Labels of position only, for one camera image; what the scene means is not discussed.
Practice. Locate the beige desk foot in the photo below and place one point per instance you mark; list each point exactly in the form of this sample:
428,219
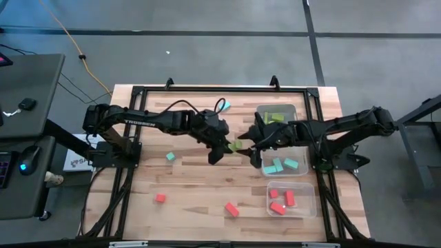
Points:
54,178

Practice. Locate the white printed box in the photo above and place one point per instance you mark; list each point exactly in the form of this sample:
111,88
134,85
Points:
74,163

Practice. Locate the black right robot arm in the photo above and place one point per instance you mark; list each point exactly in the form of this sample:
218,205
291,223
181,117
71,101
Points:
337,124

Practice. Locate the black desk caster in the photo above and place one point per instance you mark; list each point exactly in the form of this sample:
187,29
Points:
44,216

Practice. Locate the silver table clamp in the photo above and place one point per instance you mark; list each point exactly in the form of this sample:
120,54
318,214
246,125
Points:
320,245
128,244

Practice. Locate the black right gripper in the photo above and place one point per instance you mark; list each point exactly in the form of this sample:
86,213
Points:
275,136

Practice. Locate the small cyan wooden cube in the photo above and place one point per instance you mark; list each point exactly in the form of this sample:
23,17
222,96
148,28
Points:
170,156

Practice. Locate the black keyboard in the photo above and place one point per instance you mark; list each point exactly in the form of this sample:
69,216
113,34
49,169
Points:
4,168

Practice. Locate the black metal table frame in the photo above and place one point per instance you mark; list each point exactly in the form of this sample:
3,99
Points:
224,89

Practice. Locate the black device pink screen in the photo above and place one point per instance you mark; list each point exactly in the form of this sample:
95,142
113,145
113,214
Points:
4,61

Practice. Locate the small red wooden cube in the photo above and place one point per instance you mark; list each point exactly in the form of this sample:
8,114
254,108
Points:
274,194
160,198

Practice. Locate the dark gray desk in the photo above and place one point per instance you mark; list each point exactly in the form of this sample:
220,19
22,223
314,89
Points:
31,79

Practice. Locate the black side table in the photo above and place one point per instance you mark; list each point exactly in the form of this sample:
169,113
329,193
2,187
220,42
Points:
423,155

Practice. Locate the small black key fob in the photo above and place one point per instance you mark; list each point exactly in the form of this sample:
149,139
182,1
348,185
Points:
27,104

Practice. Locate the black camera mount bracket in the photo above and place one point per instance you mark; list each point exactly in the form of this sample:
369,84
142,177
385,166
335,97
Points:
169,82
274,82

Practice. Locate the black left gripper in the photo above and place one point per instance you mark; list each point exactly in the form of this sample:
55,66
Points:
206,127

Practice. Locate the clear plastic bin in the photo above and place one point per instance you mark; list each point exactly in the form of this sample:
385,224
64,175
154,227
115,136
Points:
291,110
301,170
305,206

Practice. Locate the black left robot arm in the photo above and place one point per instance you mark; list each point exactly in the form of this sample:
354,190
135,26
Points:
144,121

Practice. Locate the black computer mouse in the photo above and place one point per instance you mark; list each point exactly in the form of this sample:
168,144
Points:
29,158

